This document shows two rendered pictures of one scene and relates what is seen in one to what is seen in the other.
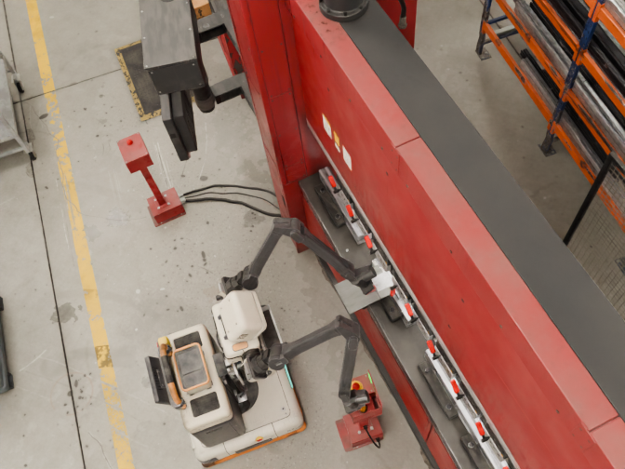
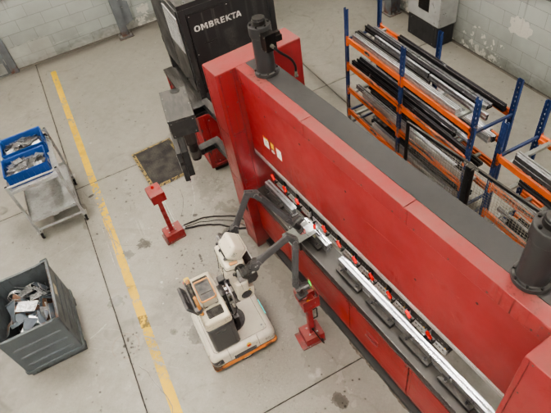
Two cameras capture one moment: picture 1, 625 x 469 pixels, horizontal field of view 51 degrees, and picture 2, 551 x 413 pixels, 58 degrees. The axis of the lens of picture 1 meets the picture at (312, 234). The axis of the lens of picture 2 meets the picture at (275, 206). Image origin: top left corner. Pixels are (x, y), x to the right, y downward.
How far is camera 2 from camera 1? 1.54 m
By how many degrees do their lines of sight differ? 15
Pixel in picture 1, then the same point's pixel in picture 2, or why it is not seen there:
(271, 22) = (231, 89)
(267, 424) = (252, 334)
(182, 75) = (187, 125)
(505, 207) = (354, 134)
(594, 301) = (399, 161)
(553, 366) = (384, 187)
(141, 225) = (159, 246)
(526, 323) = (371, 174)
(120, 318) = (152, 298)
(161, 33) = (174, 106)
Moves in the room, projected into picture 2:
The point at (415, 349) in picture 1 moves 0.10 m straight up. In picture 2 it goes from (333, 262) to (332, 256)
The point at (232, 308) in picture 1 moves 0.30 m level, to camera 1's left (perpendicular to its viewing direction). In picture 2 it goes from (226, 240) to (191, 251)
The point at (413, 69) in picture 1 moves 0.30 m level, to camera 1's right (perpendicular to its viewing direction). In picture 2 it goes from (303, 91) to (341, 80)
